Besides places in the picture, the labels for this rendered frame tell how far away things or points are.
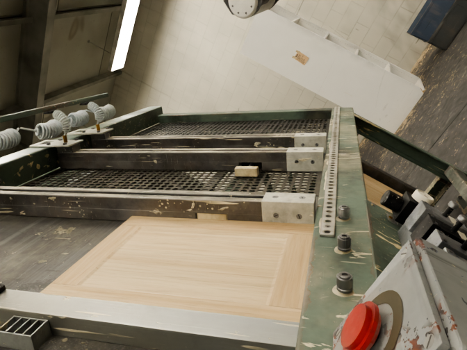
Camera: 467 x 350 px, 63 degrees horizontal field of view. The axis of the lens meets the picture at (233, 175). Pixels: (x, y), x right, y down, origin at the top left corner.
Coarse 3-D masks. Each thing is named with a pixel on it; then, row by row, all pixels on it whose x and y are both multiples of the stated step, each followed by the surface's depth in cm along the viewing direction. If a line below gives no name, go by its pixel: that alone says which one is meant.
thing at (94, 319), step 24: (0, 312) 65; (24, 312) 64; (48, 312) 63; (72, 312) 62; (96, 312) 62; (120, 312) 61; (144, 312) 61; (168, 312) 60; (192, 312) 60; (72, 336) 62; (96, 336) 61; (120, 336) 60; (144, 336) 58; (168, 336) 57; (192, 336) 56; (216, 336) 55; (240, 336) 54; (264, 336) 54; (288, 336) 53
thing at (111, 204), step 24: (0, 192) 114; (24, 192) 113; (48, 192) 111; (72, 192) 111; (96, 192) 109; (120, 192) 107; (144, 192) 105; (168, 192) 103; (192, 192) 102; (216, 192) 101; (240, 192) 99; (48, 216) 112; (72, 216) 109; (96, 216) 107; (120, 216) 105; (144, 216) 103; (168, 216) 101; (192, 216) 99; (240, 216) 95; (264, 216) 94; (288, 216) 92; (312, 216) 90
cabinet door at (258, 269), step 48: (144, 240) 90; (192, 240) 88; (240, 240) 86; (288, 240) 84; (48, 288) 73; (96, 288) 72; (144, 288) 71; (192, 288) 70; (240, 288) 69; (288, 288) 68
